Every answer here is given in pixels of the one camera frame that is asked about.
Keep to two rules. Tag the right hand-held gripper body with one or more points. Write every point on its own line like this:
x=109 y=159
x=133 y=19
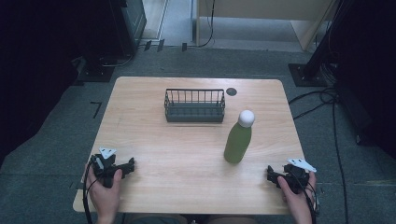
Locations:
x=296 y=177

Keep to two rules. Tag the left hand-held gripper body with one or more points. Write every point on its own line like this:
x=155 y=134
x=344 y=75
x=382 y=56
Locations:
x=104 y=166

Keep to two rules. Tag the person's right hand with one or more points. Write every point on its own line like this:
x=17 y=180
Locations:
x=297 y=200

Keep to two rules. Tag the person's left hand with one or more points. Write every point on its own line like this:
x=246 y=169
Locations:
x=105 y=194

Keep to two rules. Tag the green bottle with white cap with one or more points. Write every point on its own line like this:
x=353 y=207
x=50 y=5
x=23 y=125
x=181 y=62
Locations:
x=238 y=143

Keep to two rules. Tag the dark round table grommet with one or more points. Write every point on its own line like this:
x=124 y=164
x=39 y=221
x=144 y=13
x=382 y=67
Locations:
x=231 y=91

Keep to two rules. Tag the black metal stand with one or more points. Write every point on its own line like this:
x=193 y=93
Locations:
x=314 y=62

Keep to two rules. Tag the black equipment cabinet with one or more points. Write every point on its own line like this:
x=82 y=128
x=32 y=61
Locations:
x=129 y=25

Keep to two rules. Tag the light wooden furniture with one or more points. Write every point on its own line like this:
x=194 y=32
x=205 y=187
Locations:
x=264 y=9

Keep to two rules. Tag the black stand base plate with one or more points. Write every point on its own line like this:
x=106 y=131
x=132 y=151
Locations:
x=96 y=73

